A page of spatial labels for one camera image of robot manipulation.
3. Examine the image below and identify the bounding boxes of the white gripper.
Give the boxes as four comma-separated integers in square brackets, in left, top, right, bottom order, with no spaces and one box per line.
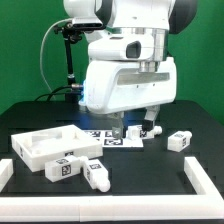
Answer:
[85,57,177,139]

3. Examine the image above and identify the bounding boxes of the white square tabletop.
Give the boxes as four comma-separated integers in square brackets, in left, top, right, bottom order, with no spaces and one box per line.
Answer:
[11,125,103,172]

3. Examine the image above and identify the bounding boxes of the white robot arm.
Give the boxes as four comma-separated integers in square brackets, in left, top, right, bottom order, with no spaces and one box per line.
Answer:
[63,0,197,138]

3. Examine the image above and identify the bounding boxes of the white sheet with tags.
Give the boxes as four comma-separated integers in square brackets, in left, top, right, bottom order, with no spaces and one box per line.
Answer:
[86,130,143,148]

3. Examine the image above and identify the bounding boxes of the white U-shaped fence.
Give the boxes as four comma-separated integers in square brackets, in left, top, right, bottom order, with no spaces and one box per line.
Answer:
[0,157,224,222]

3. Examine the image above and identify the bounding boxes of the black cables on table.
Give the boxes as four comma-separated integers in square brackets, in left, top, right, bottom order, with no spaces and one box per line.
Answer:
[35,83,84,102]

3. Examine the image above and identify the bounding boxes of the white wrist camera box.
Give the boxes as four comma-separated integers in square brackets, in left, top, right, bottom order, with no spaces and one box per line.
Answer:
[88,35,154,61]

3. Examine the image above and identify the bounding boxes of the black camera stand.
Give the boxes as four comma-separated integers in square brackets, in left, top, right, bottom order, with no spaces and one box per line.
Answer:
[54,22,82,103]

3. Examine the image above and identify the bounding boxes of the grey background camera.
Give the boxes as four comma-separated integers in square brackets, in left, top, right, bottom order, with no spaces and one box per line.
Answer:
[72,17,103,29]

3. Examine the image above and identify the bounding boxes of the grey camera cable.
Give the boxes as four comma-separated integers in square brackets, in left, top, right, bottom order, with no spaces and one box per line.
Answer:
[39,18,73,94]

